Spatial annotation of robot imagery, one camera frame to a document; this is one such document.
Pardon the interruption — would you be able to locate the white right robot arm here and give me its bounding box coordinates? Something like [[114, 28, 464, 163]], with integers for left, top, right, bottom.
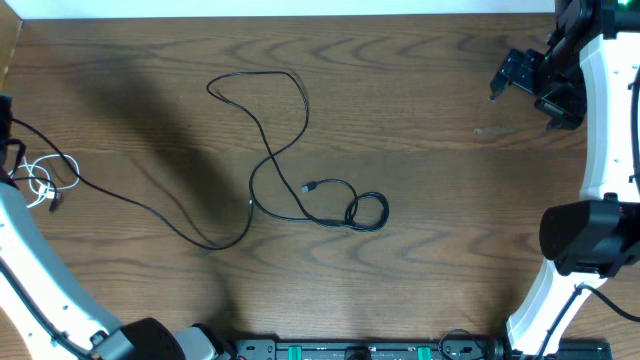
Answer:
[[483, 0, 639, 359]]

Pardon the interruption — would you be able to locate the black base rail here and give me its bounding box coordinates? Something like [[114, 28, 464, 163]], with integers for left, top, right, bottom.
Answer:
[[230, 329, 613, 360]]

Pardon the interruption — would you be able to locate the black USB cable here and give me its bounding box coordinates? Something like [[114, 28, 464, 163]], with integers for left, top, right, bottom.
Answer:
[[205, 70, 391, 233], [9, 117, 256, 252]]

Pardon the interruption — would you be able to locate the white USB cable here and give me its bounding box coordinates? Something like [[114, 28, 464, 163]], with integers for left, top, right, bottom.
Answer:
[[7, 153, 82, 210]]

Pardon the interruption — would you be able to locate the brown side panel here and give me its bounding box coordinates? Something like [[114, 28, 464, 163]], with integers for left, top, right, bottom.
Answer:
[[0, 0, 23, 87]]

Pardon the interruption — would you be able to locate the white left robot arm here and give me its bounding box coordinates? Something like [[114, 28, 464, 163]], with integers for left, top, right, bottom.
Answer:
[[1, 96, 237, 359]]

